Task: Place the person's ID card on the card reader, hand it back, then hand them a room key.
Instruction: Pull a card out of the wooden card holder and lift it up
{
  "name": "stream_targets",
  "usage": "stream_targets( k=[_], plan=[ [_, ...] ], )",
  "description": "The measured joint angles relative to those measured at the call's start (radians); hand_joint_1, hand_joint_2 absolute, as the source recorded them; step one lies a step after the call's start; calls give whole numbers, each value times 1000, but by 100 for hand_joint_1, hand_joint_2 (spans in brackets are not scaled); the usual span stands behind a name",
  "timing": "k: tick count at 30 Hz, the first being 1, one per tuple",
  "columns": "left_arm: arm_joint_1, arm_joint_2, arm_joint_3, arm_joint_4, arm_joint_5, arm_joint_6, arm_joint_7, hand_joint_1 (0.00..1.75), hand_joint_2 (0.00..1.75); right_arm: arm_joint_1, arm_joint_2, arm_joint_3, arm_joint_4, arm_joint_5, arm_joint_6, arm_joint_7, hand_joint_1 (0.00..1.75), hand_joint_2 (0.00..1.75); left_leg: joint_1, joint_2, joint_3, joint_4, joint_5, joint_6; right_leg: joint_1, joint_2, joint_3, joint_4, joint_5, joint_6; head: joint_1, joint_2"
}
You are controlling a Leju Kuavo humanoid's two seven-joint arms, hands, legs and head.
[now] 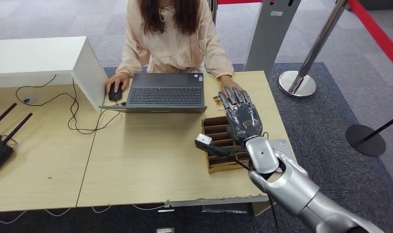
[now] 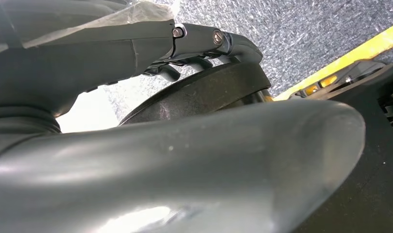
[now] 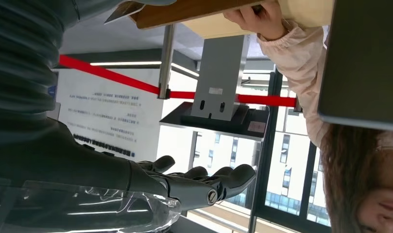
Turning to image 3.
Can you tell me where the person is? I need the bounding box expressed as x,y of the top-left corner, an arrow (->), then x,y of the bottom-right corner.
223,0 -> 393,233

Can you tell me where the white printed sign board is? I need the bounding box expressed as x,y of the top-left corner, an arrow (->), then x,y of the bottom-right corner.
46,67 -> 165,162

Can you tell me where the grey kiosk stand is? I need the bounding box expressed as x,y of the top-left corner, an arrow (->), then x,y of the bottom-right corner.
159,34 -> 270,142

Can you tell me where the brown cardboard slot organizer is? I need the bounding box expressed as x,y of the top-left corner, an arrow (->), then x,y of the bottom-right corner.
130,0 -> 264,30

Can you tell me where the red barrier belt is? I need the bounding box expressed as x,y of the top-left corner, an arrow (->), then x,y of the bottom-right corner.
169,91 -> 297,109
58,54 -> 160,96

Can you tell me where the dark grey laptop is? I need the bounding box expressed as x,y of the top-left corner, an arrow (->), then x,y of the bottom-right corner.
318,0 -> 393,133

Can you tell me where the black window frame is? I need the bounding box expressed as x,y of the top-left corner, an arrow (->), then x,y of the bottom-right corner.
183,69 -> 332,233

